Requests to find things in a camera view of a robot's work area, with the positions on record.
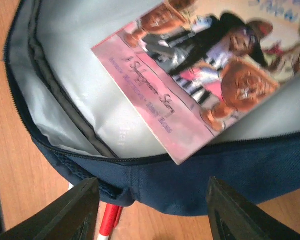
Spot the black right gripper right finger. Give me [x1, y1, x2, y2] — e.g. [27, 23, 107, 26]
[206, 176, 300, 240]

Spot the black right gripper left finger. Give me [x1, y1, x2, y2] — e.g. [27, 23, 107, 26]
[0, 178, 100, 240]

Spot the navy blue student backpack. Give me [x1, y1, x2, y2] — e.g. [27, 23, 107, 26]
[4, 0, 300, 216]

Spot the pink Taming of Shrew book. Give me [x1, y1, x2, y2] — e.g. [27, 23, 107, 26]
[92, 0, 300, 164]

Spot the red capped marker pen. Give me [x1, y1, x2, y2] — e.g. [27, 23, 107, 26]
[96, 203, 123, 240]

